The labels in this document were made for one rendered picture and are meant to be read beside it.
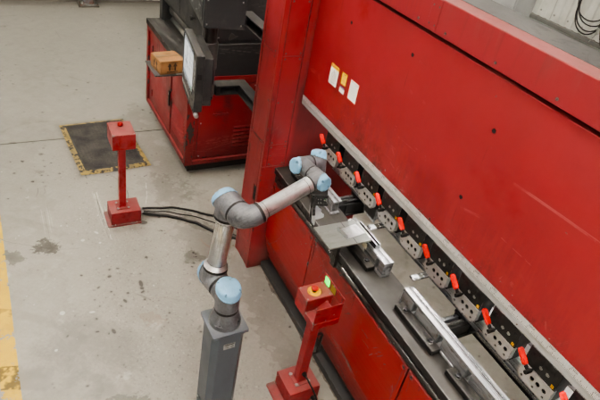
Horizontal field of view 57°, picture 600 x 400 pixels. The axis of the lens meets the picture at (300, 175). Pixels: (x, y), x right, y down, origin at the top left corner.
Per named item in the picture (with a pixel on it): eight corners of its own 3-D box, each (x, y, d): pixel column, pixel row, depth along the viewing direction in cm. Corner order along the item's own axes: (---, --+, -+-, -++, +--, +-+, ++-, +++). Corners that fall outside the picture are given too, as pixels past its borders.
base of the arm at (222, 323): (214, 336, 253) (216, 321, 247) (204, 312, 263) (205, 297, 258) (245, 328, 260) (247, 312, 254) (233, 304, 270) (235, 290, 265)
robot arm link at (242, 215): (237, 225, 223) (332, 171, 242) (224, 210, 230) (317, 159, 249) (242, 244, 231) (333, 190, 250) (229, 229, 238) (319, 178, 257)
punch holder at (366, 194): (356, 194, 297) (362, 168, 289) (369, 191, 301) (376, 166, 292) (370, 210, 287) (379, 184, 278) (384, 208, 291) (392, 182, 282)
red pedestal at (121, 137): (103, 212, 431) (99, 119, 386) (136, 207, 442) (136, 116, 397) (108, 228, 417) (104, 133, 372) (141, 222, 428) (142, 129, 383)
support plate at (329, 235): (312, 229, 296) (313, 227, 296) (354, 220, 308) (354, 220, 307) (329, 250, 283) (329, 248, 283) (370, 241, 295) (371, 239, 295)
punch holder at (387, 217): (376, 216, 283) (384, 190, 274) (389, 213, 287) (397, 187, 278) (392, 234, 272) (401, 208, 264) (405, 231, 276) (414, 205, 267)
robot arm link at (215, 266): (207, 300, 256) (229, 204, 230) (193, 279, 265) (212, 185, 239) (229, 293, 263) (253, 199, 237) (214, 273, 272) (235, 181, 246)
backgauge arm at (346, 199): (324, 212, 353) (329, 194, 346) (404, 197, 382) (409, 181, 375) (330, 219, 348) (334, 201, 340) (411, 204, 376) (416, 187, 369)
